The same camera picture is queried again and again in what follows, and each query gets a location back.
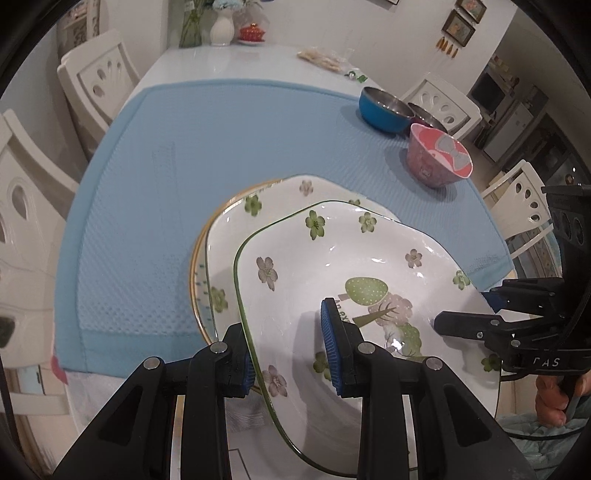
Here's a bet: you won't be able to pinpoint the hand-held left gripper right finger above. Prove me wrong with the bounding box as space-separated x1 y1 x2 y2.
320 298 536 480

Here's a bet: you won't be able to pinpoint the small green floral plate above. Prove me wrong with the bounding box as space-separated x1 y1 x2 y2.
233 199 505 477

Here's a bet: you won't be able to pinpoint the person's right hand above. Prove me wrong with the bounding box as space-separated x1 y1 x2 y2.
536 374 579 428

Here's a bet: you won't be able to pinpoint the pink cartoon bowl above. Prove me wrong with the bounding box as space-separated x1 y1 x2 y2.
406 122 474 190

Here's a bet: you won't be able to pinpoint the white carved dining chair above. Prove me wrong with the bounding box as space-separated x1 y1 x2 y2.
0 109 81 416
401 78 482 141
480 159 561 259
57 28 141 127

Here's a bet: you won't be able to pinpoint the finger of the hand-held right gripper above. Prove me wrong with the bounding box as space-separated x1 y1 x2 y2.
488 277 567 317
432 311 520 343

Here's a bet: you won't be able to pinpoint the teal quilted clothing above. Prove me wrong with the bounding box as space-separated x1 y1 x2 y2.
499 413 578 480

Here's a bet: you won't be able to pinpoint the blue and white flowers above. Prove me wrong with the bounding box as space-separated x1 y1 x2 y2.
210 0 264 14

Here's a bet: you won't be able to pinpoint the glass vase with green stems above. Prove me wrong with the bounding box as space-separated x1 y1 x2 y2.
178 0 205 49

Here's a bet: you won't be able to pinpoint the small framed picture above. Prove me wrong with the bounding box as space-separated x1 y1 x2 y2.
442 10 477 47
455 0 488 21

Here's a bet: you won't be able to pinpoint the dark kitchen appliance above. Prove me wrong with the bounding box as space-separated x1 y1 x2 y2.
467 69 506 112

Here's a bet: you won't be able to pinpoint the large green floral plate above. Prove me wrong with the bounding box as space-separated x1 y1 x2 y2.
204 174 404 342

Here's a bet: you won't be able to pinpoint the blue steel bowl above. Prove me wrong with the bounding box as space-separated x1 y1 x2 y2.
359 86 416 136

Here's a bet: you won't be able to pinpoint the magenta steel bowl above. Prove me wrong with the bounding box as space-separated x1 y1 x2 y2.
407 102 450 134

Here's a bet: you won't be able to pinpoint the blue leaf gold-rimmed plate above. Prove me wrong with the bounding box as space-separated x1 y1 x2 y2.
188 179 278 398

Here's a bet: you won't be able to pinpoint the white cabinet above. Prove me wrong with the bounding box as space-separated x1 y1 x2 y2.
482 102 539 163

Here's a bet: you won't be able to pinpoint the clear snack packet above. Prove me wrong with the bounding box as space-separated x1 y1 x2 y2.
297 46 354 75

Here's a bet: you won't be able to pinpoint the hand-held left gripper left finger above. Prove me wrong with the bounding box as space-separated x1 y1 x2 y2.
51 323 256 480

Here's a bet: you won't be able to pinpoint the light blue table mat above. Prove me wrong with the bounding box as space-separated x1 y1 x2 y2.
55 80 515 374

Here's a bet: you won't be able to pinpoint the white ceramic vase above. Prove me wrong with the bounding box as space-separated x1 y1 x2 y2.
210 11 233 47

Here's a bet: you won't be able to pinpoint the red lidded pot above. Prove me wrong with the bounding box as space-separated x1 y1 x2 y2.
238 22 267 47

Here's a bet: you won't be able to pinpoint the black cable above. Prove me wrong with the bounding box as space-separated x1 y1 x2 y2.
503 415 587 440

